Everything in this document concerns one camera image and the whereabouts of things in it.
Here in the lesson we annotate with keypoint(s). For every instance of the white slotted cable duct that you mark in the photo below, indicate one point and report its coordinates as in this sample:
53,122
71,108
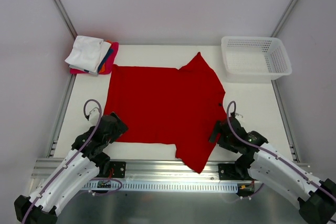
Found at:
217,187

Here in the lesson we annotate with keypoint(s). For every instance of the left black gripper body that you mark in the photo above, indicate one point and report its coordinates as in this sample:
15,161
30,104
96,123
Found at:
118,125

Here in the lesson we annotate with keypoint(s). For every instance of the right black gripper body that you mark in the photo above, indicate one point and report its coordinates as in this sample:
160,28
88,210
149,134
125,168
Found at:
218,135

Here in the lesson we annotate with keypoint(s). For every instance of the aluminium mounting rail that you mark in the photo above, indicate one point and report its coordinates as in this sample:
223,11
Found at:
150,170

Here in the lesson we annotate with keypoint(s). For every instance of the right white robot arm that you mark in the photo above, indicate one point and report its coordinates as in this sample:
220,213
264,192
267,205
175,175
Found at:
259,160

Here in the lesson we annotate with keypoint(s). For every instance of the red t shirt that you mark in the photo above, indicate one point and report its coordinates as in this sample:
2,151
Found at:
169,106

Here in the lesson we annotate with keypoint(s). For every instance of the blue folded t shirt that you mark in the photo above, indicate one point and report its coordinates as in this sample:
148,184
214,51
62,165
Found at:
106,57

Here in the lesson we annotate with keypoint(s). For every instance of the white folded t shirt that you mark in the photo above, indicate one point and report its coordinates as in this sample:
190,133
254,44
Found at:
88,53

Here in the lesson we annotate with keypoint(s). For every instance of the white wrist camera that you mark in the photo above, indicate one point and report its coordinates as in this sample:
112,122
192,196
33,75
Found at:
93,116
236,115

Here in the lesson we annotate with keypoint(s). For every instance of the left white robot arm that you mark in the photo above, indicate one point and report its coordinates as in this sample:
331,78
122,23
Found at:
85,161

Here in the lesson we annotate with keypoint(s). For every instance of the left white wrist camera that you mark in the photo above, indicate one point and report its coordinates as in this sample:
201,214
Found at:
93,116

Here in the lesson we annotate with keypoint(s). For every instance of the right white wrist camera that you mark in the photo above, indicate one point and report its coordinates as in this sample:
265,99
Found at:
236,115

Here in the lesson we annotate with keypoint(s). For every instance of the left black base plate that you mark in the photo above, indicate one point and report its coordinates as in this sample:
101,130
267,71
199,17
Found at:
113,169

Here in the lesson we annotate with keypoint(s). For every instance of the white plastic basket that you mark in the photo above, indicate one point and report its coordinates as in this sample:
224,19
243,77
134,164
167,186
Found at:
254,59

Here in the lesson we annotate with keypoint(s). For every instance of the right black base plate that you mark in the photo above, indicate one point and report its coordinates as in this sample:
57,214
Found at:
231,171

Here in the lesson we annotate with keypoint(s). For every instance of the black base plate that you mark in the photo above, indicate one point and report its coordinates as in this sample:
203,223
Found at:
231,171
113,169

